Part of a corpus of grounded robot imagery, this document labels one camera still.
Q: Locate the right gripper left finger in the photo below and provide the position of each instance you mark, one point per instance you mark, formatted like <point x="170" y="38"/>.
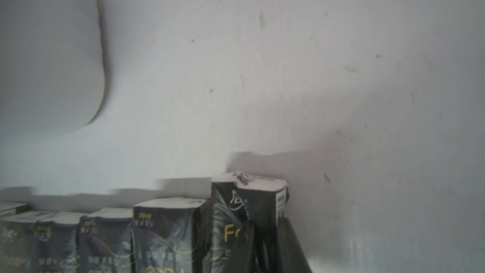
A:
<point x="242" y="257"/>

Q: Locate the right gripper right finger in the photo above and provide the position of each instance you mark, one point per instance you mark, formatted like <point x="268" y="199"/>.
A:
<point x="290" y="255"/>

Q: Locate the black tissue pack seven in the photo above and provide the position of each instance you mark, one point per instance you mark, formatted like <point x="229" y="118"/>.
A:
<point x="237" y="197"/>

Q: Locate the black tissue pack six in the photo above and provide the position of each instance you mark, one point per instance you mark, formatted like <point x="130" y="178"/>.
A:
<point x="172" y="235"/>

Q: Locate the black tissue pack five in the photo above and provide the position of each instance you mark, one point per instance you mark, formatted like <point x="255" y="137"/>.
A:
<point x="105" y="241"/>

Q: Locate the black tissue pack three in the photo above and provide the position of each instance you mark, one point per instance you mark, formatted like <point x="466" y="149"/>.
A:
<point x="18" y="248"/>

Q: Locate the black tissue pack two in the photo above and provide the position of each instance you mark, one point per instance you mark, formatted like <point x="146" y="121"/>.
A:
<point x="12" y="208"/>

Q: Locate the white storage box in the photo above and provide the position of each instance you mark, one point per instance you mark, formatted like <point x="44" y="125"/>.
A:
<point x="52" y="71"/>

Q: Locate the black tissue pack four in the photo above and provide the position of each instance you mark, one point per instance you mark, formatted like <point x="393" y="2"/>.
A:
<point x="56" y="243"/>

